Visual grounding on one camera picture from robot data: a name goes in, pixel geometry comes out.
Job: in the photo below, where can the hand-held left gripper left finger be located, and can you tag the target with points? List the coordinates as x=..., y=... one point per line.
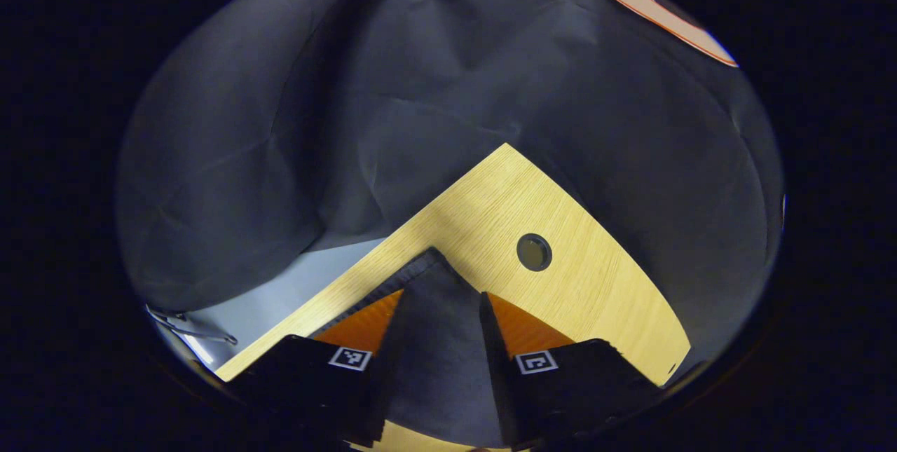
x=301, y=376

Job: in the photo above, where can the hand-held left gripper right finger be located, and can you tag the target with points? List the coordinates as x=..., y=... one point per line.
x=499, y=382

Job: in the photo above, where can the dark denim jeans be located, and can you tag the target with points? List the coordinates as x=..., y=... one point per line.
x=438, y=354

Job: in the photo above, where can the black backdrop cloth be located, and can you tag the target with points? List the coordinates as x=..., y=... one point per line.
x=420, y=87

